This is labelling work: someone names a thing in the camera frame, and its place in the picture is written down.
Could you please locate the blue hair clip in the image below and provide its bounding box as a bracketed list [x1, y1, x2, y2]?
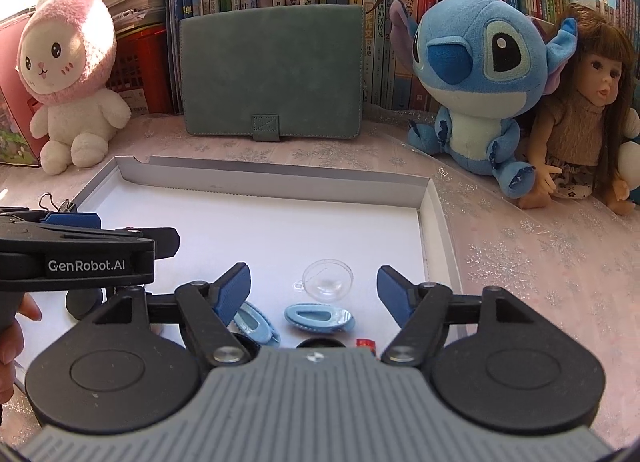
[232, 301, 281, 347]
[284, 303, 356, 334]

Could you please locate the clear plastic dome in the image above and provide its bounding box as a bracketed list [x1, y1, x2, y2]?
[294, 259, 354, 303]

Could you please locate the person left hand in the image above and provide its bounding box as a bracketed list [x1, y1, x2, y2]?
[0, 293, 41, 404]

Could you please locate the small black binder clip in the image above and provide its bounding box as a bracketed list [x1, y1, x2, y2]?
[38, 191, 76, 213]

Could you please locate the pink triangular house box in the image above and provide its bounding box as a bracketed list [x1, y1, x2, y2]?
[0, 13, 47, 167]

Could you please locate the white shallow cardboard box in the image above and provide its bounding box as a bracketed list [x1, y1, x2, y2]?
[12, 154, 467, 383]

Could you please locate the red crate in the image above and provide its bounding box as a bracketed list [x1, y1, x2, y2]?
[107, 25, 174, 117]

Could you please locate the pink bunny plush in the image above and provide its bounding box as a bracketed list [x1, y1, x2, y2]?
[16, 0, 131, 175]

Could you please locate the green suede case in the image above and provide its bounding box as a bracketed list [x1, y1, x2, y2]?
[180, 4, 364, 141]

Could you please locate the brown haired doll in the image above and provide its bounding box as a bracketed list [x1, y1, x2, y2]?
[518, 3, 636, 215]

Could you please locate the blue Stitch plush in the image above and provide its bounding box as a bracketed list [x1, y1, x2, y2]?
[390, 0, 578, 199]

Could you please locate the Doraemon plush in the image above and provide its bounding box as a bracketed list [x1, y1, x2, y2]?
[618, 108, 640, 204]

